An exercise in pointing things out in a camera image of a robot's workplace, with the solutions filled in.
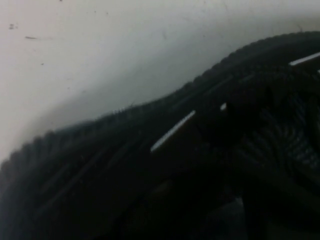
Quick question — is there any black knit sneaker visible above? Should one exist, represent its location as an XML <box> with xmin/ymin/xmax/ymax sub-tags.
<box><xmin>0</xmin><ymin>30</ymin><xmax>320</xmax><ymax>240</ymax></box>

